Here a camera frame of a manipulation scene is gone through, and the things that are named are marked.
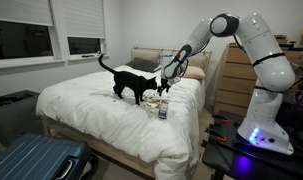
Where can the blue hard suitcase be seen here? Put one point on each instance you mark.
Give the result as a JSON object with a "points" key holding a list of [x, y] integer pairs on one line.
{"points": [[39, 157]]}

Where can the wooden dresser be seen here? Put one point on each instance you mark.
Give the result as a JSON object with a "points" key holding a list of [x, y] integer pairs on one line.
{"points": [[236, 82]]}

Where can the dark grey ottoman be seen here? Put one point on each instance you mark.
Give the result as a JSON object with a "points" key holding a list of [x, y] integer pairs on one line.
{"points": [[18, 116]]}

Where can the dark grey pillow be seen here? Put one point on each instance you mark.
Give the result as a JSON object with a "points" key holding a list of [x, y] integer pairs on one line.
{"points": [[143, 65]]}

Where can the black cat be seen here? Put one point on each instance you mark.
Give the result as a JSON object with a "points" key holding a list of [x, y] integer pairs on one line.
{"points": [[122, 79]]}

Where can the pink pillow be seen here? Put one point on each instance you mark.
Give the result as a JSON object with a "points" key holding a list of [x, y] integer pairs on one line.
{"points": [[194, 72]]}

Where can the orange handled clamp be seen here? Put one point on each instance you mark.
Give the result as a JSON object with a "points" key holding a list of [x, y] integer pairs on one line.
{"points": [[221, 118]]}

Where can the black clamp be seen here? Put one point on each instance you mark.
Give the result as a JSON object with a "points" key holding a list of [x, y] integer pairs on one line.
{"points": [[220, 137]]}

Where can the white window blind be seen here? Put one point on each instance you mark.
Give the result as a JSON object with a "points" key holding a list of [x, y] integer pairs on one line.
{"points": [[26, 11], [84, 18]]}

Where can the black robot table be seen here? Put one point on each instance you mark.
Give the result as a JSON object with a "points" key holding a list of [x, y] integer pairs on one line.
{"points": [[241, 161]]}

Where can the white quilted duvet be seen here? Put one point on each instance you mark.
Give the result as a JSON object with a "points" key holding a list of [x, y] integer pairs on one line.
{"points": [[117, 126]]}

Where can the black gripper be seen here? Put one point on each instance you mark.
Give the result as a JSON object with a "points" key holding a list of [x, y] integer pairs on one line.
{"points": [[163, 87]]}

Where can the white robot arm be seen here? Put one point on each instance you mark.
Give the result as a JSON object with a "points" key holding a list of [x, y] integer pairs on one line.
{"points": [[273, 70]]}

